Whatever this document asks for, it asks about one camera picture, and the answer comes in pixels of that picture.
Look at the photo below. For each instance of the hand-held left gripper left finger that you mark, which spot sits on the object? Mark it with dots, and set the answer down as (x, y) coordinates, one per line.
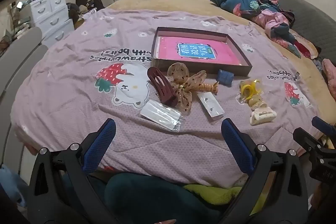
(101, 145)

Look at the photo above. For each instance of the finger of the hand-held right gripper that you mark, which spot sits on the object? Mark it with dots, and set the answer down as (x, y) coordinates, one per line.
(324, 124)
(307, 138)

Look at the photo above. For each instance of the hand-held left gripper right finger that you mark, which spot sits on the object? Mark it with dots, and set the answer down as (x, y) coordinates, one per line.
(237, 145)

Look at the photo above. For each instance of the large cream hair claw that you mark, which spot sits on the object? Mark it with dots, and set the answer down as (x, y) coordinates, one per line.
(262, 115)

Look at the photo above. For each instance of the small beige hair claw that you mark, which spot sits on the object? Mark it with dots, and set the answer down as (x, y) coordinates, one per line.
(257, 103)

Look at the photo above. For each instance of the earring card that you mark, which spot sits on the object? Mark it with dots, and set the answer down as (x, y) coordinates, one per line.
(210, 106)

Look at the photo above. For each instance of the yellow hair claw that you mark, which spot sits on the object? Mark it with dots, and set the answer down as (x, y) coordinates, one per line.
(248, 88)

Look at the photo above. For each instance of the white card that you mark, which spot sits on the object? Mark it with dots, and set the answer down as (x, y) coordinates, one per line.
(157, 113)

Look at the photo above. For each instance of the small blue box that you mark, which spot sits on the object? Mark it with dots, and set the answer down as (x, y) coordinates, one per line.
(225, 78)

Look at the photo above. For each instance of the maroon hair clip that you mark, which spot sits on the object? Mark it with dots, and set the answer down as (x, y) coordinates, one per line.
(162, 90)

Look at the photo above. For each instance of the brown cardboard box tray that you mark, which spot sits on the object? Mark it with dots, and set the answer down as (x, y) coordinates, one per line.
(199, 67)

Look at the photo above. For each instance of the dotted mesh bow hair clip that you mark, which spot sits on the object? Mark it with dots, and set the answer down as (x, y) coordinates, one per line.
(181, 74)

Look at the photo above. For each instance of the purple printed blanket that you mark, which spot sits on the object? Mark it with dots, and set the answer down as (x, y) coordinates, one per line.
(78, 113)

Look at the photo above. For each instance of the pink plush item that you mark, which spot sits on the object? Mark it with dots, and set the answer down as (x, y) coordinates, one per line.
(329, 74)

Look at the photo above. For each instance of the yellow green cloth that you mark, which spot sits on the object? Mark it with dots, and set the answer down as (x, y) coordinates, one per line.
(210, 193)

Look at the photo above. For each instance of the red floral pillow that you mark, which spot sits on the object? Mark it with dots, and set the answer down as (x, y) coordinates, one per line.
(305, 48)

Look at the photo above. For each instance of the teal pants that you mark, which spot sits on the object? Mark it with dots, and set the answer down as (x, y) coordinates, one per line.
(157, 200)

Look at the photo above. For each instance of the grey padded headboard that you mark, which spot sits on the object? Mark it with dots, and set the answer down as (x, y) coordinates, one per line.
(309, 19)

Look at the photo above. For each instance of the dark striped cloth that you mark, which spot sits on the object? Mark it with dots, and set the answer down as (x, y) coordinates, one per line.
(287, 18)

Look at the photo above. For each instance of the pink book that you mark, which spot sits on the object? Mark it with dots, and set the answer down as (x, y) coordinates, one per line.
(168, 50)

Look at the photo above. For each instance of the white drawer cabinet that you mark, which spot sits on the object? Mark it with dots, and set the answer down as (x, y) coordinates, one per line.
(52, 19)

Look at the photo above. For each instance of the dark clothes heap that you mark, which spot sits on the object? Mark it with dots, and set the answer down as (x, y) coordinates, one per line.
(74, 12)

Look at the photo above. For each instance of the dark bag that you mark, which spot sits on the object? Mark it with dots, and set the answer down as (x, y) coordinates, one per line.
(89, 1)

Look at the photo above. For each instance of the small lit device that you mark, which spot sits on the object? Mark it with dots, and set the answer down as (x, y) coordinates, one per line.
(19, 5)

